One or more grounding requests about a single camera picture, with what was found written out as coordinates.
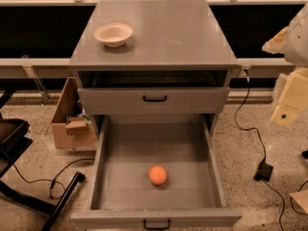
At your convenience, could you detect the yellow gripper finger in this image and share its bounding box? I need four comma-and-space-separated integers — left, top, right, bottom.
262, 27, 289, 54
270, 68, 308, 126

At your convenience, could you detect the orange fruit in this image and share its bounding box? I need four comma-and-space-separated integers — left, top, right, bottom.
148, 166, 167, 186

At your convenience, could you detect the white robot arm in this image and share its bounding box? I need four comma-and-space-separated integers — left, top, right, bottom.
262, 4, 308, 126

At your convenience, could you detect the grey drawer cabinet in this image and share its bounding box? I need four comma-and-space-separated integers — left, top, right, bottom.
69, 0, 238, 131

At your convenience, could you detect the open grey drawer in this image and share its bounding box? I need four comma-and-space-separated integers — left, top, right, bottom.
71, 115, 242, 230

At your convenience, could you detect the closed grey upper drawer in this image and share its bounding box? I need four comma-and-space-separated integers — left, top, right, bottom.
78, 88, 229, 115

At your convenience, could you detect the cardboard piece at right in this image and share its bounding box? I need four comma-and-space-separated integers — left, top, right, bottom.
291, 190, 308, 214

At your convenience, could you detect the beige paper bowl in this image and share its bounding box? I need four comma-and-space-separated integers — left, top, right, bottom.
93, 23, 133, 48

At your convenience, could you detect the open cardboard box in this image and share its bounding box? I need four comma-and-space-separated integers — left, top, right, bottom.
51, 78, 96, 150

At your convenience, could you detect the black power adapter with cable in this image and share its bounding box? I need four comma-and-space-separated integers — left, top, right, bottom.
234, 68, 286, 231

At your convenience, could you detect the black cable on left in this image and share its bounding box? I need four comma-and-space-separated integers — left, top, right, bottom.
12, 157, 95, 200

